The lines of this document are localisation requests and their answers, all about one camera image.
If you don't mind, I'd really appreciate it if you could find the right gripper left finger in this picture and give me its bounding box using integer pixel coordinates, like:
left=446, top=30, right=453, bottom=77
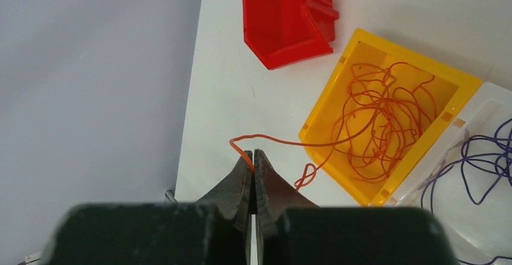
left=40, top=151, right=253, bottom=264

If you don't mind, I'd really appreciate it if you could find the purple thin cable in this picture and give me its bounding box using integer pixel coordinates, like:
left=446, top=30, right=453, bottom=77
left=420, top=117, right=512, bottom=265

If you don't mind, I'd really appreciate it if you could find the orange thin cable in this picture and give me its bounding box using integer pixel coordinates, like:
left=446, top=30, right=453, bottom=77
left=229, top=62, right=439, bottom=192

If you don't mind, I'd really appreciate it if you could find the white plastic bin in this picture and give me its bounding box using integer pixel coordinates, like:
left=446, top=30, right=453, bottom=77
left=386, top=83, right=511, bottom=264

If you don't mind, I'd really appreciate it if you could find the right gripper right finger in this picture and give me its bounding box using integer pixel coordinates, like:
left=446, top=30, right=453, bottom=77
left=253, top=149, right=457, bottom=264

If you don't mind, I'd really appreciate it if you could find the yellow plastic bin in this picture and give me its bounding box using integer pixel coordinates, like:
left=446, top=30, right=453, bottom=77
left=298, top=29, right=482, bottom=206

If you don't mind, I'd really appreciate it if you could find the red plastic bin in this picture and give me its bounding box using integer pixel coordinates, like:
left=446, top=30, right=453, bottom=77
left=242, top=0, right=339, bottom=70

